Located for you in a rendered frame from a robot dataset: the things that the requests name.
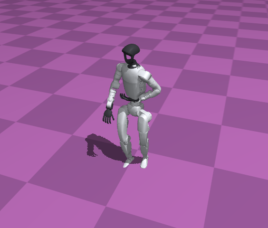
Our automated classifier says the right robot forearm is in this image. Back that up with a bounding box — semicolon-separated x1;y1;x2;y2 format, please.
106;82;116;108

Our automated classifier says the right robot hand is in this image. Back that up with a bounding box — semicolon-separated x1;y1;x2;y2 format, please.
103;103;114;124

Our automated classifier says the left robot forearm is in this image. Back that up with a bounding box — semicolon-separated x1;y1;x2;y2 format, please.
137;90;160;103

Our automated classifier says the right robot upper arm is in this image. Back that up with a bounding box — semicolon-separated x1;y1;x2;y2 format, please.
112;63;125;89

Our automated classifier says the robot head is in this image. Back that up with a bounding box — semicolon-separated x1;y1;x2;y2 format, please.
122;44;140;69

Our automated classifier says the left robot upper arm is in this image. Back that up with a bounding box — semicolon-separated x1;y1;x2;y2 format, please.
138;70;161;92

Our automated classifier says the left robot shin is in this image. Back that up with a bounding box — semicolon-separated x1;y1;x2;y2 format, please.
140;138;149;159

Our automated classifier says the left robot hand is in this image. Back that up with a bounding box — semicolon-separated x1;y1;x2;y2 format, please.
120;93;139;103

